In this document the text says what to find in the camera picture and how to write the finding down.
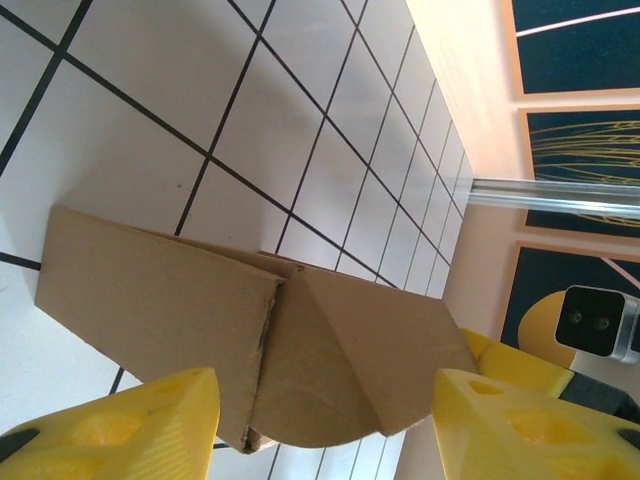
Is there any brown cardboard box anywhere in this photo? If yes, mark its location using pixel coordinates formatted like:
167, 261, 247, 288
34, 204, 481, 456

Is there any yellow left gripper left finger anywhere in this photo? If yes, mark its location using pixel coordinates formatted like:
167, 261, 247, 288
0, 367, 222, 480

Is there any gold oval feather wall panel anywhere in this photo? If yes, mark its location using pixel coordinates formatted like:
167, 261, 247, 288
499, 239, 640, 374

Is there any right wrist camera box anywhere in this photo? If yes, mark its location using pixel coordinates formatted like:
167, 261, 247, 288
554, 284, 640, 365

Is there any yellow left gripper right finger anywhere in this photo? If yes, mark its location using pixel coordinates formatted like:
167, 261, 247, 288
431, 368, 640, 480

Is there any aluminium corner post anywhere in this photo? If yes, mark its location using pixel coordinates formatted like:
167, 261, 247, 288
467, 177, 640, 225

